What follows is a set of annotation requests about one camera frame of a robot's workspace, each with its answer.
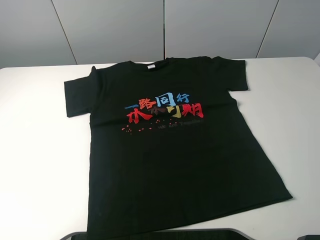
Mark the dark object bottom right corner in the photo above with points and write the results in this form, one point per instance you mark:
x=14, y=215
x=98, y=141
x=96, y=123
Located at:
x=310, y=237

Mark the black printed t-shirt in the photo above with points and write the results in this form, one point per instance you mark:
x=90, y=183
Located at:
x=169, y=145

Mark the black robot base front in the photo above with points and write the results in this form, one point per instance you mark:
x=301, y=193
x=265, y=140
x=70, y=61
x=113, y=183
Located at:
x=190, y=234

